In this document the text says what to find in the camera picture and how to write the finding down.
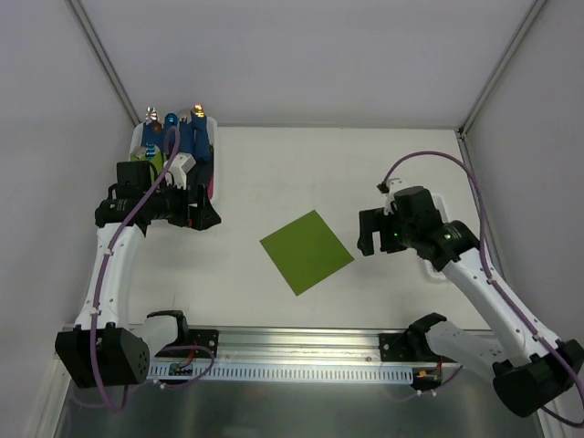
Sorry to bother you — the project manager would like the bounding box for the aluminium mounting rail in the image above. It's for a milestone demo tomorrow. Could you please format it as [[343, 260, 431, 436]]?
[[63, 324, 498, 364]]

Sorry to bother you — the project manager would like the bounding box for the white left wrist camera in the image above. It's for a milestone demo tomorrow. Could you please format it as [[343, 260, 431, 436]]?
[[163, 152, 196, 190]]

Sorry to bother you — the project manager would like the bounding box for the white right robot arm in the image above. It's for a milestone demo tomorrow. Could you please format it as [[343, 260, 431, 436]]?
[[357, 186, 583, 417]]

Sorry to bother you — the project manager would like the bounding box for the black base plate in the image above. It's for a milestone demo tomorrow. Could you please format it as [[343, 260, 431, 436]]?
[[378, 330, 439, 363], [186, 328, 220, 360]]

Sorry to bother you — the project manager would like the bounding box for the white perforated utensil tray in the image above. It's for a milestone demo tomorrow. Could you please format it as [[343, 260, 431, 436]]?
[[421, 192, 449, 284]]

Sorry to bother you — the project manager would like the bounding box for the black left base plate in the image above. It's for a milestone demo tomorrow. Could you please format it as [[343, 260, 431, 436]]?
[[186, 328, 220, 360]]

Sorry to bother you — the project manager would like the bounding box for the green rolled napkin bundle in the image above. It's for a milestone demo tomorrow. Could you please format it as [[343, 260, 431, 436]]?
[[130, 144, 160, 162], [149, 149, 165, 179]]

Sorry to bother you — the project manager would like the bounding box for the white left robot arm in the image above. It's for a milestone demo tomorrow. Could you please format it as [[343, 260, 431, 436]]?
[[55, 153, 222, 389]]

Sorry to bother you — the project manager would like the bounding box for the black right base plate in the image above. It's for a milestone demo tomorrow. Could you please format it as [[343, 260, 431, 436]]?
[[378, 330, 439, 363]]

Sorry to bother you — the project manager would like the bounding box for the white slotted cable duct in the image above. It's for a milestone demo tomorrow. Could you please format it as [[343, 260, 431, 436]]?
[[147, 361, 413, 385]]

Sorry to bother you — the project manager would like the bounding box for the white bin of rolled napkins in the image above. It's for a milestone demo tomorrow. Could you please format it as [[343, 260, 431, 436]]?
[[130, 116, 221, 215]]

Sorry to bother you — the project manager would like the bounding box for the green paper napkin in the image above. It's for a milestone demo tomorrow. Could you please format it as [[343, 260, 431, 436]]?
[[260, 210, 354, 296]]

